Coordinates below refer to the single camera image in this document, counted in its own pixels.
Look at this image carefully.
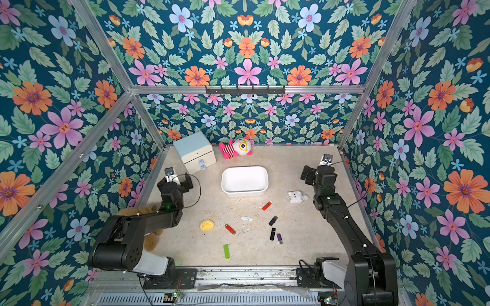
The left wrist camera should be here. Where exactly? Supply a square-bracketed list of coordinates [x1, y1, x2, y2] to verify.
[164, 167, 181, 186]

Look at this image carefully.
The black hook rail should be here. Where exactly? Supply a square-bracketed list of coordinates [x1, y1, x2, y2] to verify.
[205, 85, 286, 96]

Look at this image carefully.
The purple usb drive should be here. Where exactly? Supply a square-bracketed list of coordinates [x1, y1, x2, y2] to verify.
[276, 233, 283, 245]

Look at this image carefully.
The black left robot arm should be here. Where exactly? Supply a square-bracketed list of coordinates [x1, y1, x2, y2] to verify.
[88, 173, 193, 277]

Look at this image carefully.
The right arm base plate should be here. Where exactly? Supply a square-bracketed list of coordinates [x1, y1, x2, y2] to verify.
[296, 267, 341, 289]

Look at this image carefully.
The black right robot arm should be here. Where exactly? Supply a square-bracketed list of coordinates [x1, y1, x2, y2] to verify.
[301, 165, 399, 305]

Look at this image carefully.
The red rectangular usb drive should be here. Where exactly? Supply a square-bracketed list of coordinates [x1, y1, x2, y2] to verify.
[262, 201, 272, 211]

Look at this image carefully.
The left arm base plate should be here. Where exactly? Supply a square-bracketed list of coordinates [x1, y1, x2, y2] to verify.
[143, 268, 197, 290]

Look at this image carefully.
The yellow plush chick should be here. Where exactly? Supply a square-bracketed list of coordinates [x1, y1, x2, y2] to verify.
[200, 219, 214, 231]

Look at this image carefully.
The light blue mini drawer cabinet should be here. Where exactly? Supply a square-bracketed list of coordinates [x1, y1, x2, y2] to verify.
[173, 131, 216, 174]

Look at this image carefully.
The brown teddy bear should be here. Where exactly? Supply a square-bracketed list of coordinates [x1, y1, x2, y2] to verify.
[116, 205, 163, 252]

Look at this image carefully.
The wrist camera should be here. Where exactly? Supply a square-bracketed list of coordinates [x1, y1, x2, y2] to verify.
[319, 154, 333, 166]
[164, 167, 181, 186]

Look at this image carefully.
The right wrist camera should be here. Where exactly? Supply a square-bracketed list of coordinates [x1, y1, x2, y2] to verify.
[319, 154, 333, 166]

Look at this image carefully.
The white storage box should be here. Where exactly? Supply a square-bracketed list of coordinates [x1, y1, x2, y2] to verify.
[221, 166, 269, 197]

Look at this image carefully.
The small white plush toy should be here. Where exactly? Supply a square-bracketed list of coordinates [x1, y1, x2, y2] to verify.
[287, 191, 310, 205]

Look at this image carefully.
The pink striped plush toy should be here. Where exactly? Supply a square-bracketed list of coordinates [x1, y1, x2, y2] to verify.
[219, 137, 254, 159]

